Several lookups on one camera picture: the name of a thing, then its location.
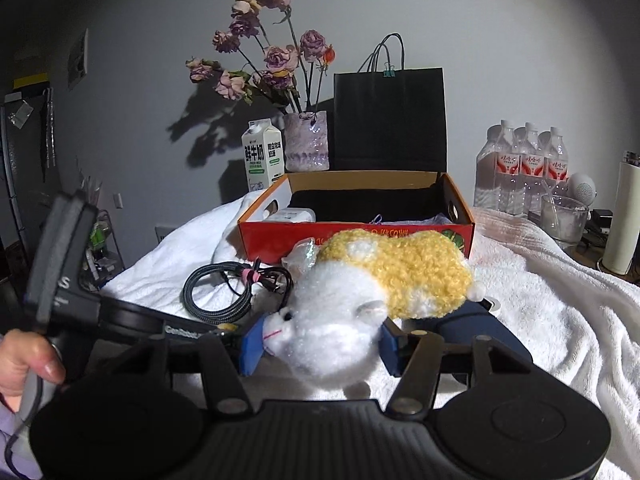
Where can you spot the cluttered wire shelf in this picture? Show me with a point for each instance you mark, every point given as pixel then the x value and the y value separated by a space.
pixel 102 260

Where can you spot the cream thermos bottle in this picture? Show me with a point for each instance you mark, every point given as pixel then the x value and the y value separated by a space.
pixel 624 232

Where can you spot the white towel cloth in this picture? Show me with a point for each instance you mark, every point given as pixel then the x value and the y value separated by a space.
pixel 580 325

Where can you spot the yellow white plush toy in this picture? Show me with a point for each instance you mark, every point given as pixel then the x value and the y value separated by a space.
pixel 327 333

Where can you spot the clear glass cup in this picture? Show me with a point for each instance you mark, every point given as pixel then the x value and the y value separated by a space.
pixel 563 219

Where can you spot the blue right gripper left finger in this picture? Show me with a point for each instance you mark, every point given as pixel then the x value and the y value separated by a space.
pixel 251 347

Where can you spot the person's left hand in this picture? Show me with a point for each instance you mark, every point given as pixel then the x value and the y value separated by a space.
pixel 21 353

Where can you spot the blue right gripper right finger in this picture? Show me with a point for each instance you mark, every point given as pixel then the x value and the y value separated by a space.
pixel 395 348

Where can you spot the dried pink purple flowers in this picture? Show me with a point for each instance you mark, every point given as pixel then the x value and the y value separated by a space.
pixel 279 65

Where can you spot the white round speaker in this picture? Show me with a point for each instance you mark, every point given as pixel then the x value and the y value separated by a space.
pixel 581 187

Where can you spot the red orange cardboard box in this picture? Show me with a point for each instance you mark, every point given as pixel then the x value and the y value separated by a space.
pixel 392 203

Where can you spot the water bottle pack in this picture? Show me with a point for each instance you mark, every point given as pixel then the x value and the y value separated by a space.
pixel 517 167

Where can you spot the black paper shopping bag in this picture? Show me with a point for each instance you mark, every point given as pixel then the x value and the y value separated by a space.
pixel 387 116

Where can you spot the white milk carton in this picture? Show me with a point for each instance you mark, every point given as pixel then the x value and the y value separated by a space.
pixel 263 154

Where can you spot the white small box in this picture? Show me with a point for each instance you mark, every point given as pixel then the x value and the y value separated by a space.
pixel 292 215

